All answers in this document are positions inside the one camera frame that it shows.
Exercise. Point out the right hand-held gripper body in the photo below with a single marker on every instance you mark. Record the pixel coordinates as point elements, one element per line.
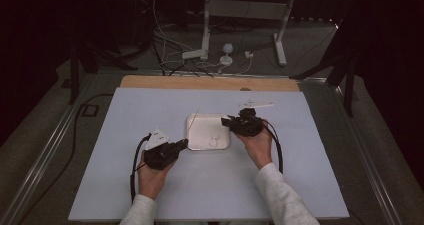
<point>246,125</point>

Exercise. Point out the white plug adapter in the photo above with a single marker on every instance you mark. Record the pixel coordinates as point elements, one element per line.
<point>248,54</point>

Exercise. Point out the white metal stand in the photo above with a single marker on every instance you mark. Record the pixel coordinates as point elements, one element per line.
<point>246,9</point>

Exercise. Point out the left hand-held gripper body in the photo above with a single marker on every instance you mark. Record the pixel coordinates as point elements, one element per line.
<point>161,156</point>

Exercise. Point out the wooden board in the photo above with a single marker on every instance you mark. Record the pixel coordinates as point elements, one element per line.
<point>200,83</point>

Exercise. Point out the person's right hand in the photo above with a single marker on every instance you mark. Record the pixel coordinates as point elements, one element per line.
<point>260,148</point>

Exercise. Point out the metal floor rail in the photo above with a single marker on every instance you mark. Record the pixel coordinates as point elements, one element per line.
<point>43,158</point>
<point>368,158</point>

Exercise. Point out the person's left hand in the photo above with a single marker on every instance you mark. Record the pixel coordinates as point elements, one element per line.
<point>151,181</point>

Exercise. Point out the white cloth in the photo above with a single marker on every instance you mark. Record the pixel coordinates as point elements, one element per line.
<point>206,128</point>

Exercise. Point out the black square floor frame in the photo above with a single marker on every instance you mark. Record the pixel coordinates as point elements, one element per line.
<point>82,110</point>

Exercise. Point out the pale grey table mat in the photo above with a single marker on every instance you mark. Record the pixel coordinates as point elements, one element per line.
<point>300,168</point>

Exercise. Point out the white round device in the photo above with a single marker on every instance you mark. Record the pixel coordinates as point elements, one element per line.
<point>227,48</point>

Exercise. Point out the black stand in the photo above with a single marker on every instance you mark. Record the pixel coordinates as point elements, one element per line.
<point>349,91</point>

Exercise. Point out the black tripod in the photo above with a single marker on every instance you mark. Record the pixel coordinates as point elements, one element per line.
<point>74,71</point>

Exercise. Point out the white power strip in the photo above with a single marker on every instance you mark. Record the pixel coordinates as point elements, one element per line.
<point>193,54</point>

